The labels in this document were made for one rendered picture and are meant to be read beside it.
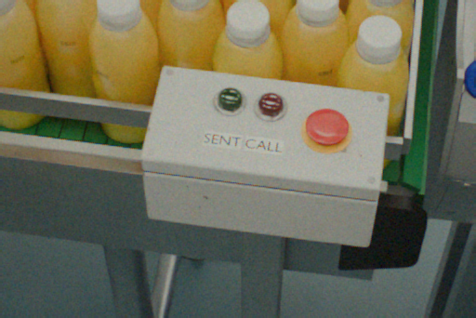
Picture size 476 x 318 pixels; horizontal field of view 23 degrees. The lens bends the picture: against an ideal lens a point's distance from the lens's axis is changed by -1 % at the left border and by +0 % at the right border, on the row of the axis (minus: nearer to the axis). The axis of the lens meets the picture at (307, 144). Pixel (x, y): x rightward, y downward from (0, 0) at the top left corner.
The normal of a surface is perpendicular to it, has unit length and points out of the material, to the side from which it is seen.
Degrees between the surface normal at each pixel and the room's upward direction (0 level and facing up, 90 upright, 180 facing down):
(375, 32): 0
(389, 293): 0
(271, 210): 90
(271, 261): 90
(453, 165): 70
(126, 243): 90
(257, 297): 90
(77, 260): 0
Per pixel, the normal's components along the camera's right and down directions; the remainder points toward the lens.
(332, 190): -0.12, 0.82
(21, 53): 0.69, 0.61
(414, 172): 0.54, -0.43
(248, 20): 0.05, -0.56
